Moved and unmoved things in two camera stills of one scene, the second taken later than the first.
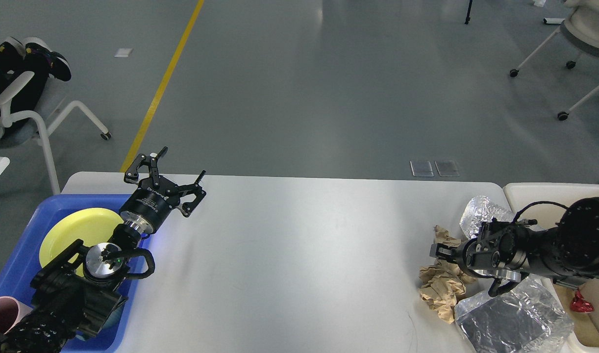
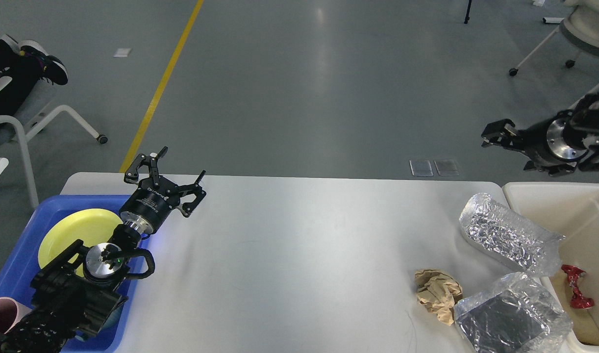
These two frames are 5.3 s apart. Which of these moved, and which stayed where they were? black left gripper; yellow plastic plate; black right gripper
Moved: black right gripper
Stayed: black left gripper; yellow plastic plate
